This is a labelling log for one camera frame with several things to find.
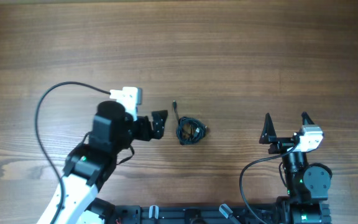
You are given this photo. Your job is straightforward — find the camera black cable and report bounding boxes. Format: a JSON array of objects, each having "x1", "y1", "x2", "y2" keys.
[
  {"x1": 34, "y1": 81, "x2": 111, "y2": 224},
  {"x1": 239, "y1": 143, "x2": 301, "y2": 224}
]

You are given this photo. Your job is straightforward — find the black USB cable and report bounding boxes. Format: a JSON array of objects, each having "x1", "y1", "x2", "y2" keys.
[{"x1": 172, "y1": 100, "x2": 210, "y2": 146}]

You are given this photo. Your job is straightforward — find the left camera black cable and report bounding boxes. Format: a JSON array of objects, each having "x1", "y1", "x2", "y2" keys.
[{"x1": 34, "y1": 81, "x2": 111, "y2": 224}]

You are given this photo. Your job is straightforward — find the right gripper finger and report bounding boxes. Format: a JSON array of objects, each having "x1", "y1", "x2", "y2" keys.
[
  {"x1": 259, "y1": 113, "x2": 277, "y2": 144},
  {"x1": 301, "y1": 111, "x2": 314, "y2": 125}
]

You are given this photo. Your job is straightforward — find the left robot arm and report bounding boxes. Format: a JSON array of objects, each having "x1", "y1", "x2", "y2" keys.
[{"x1": 39, "y1": 101, "x2": 168, "y2": 223}]

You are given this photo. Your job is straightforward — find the right camera black cable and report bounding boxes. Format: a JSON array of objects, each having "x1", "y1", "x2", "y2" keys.
[{"x1": 239, "y1": 143, "x2": 301, "y2": 224}]

